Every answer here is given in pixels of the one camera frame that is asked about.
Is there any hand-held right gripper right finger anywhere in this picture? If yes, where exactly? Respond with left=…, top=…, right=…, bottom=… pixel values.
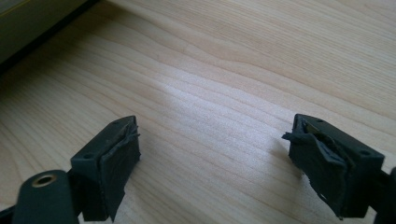
left=281, top=113, right=386, bottom=220

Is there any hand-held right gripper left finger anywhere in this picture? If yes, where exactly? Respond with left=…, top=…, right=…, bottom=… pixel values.
left=69, top=115, right=141, bottom=222

